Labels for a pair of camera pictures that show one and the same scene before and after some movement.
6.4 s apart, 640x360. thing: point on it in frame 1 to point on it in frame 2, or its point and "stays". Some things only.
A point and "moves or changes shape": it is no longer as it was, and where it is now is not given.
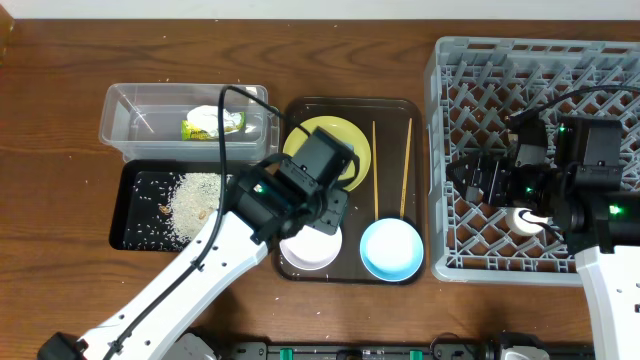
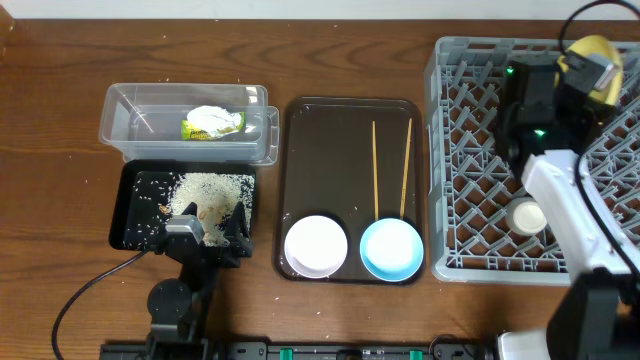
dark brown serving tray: x=392 y=188 stays
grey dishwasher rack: x=475 y=85 stays
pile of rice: x=197 y=195 stays
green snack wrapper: x=190 y=133 stays
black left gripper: x=330 y=215 to x=211 y=248
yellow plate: x=343 y=129 to x=601 y=50
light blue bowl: x=391 y=250 stays
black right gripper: x=499 y=172 to x=593 y=115
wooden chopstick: x=375 y=169 stays
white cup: x=519 y=225 stays
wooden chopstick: x=406 y=166 stays
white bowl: x=311 y=248 moves or changes shape
